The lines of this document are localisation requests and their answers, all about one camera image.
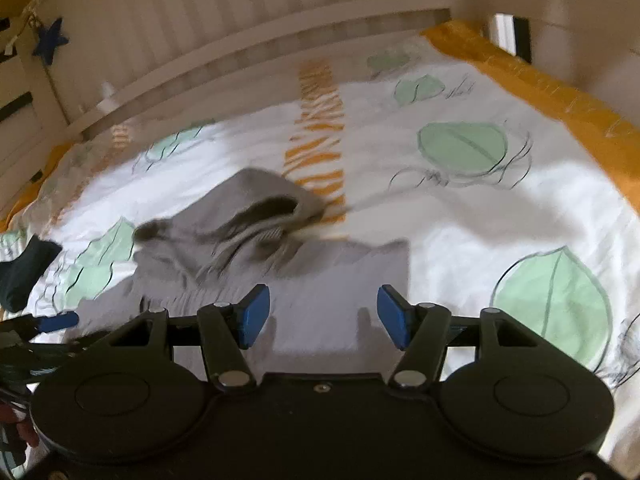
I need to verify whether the white leaf printed duvet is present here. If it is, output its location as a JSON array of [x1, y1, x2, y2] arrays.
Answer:
[[0, 35, 640, 391]]

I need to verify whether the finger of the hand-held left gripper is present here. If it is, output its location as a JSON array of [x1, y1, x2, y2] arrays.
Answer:
[[0, 310, 81, 343]]

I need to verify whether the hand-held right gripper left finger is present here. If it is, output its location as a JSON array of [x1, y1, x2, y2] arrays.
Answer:
[[99, 284, 271, 392]]

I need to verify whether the black garment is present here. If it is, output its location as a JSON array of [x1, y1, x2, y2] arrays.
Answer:
[[0, 236, 64, 314]]

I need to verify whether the white wooden bed frame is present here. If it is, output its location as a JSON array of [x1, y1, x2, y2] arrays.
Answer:
[[0, 0, 640, 221]]

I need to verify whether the blue star decoration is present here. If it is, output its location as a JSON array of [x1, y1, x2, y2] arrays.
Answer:
[[32, 17, 69, 67]]

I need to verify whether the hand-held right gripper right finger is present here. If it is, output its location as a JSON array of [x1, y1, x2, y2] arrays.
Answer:
[[377, 284, 552, 391]]

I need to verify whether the grey knit sweater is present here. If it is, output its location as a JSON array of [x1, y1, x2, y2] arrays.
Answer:
[[75, 167, 412, 356]]

